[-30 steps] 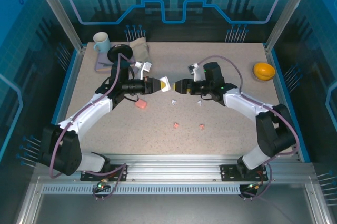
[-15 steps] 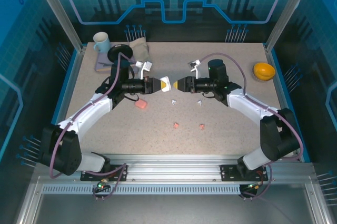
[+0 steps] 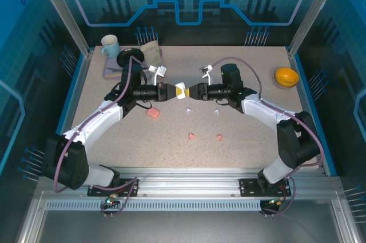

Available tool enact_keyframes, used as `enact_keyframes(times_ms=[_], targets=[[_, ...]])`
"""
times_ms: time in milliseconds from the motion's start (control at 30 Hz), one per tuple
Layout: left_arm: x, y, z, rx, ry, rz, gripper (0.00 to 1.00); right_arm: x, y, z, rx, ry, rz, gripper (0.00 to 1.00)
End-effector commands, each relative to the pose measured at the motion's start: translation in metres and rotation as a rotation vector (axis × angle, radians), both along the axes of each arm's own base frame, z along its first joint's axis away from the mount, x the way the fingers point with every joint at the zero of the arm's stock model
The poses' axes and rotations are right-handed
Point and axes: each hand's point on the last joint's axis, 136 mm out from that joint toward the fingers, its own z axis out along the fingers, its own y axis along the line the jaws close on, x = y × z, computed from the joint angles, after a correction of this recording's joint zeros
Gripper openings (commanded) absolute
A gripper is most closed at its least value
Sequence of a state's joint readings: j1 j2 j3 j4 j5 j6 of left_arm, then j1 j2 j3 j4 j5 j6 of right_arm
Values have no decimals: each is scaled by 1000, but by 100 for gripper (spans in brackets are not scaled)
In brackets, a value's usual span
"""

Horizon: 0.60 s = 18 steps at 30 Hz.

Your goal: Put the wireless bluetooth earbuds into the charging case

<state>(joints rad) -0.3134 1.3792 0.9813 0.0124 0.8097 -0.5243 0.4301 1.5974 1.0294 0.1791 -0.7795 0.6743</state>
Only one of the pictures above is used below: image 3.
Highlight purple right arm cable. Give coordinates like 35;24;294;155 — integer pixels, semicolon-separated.
212;57;325;218

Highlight aluminium frame post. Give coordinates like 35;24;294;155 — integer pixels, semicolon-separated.
30;0;96;58
287;0;339;58

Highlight slotted grey cable duct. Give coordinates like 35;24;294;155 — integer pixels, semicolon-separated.
45;199;263;212

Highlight lavender serving tray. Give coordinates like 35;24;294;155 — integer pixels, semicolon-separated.
102;51;151;80

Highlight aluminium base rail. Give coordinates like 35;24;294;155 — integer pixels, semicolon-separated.
85;167;327;198

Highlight black lit cable connector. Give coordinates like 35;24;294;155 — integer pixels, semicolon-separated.
103;194;120;209
267;197;287;209

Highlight light blue mug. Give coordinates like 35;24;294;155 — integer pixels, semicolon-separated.
100;34;121;58

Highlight yellow patterned bowl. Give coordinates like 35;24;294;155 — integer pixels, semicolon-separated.
274;66;300;90

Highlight pink earbud charging case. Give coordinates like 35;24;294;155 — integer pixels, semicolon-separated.
146;107;161;119

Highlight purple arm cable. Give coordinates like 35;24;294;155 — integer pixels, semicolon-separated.
212;57;325;218
53;55;151;218

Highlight beige folded cloth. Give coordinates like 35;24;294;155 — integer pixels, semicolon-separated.
139;40;164;68

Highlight black round plate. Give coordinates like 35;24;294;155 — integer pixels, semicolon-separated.
116;48;145;69

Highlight white earbud charging case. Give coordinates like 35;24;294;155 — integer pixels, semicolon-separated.
174;82;187;101

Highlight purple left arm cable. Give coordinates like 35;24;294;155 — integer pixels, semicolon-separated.
53;55;151;218

